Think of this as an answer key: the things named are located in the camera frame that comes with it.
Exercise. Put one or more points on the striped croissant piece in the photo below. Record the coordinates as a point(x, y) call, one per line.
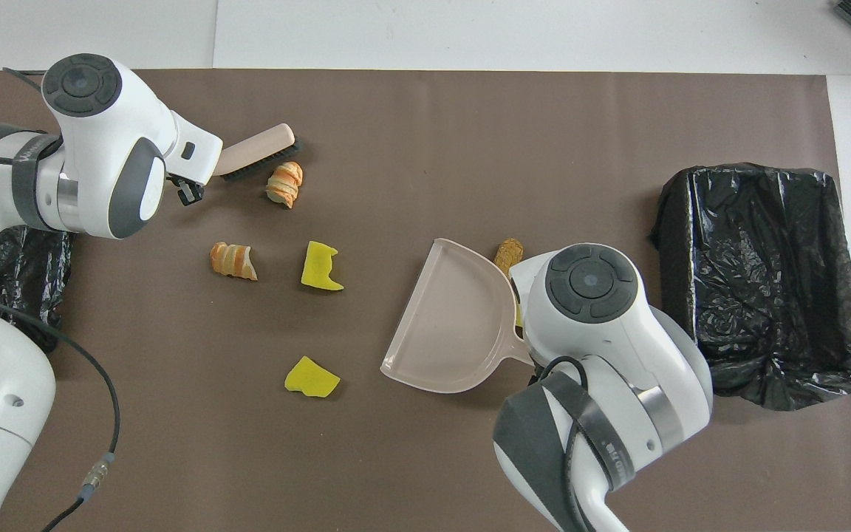
point(285, 185)
point(232, 260)

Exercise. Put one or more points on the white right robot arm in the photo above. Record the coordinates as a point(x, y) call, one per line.
point(617, 332)

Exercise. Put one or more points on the yellow sponge piece green backing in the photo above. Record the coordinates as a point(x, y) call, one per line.
point(311, 377)

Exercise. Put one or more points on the pink brush with black bristles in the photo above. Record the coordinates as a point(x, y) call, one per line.
point(255, 151)

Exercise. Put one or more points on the brown oval bread roll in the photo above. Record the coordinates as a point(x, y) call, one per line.
point(508, 253)

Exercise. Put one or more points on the bin covered by black bag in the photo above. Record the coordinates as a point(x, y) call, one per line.
point(26, 273)

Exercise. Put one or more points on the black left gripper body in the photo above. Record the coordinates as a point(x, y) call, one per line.
point(183, 186)

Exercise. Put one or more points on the notched yellow sponge piece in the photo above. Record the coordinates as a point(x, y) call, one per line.
point(318, 266)

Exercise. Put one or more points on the open bin with black bag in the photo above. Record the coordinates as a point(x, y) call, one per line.
point(765, 281)

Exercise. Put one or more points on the brown table mat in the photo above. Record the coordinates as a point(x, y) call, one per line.
point(322, 458)

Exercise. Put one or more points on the pink plastic dustpan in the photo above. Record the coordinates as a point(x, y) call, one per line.
point(448, 318)

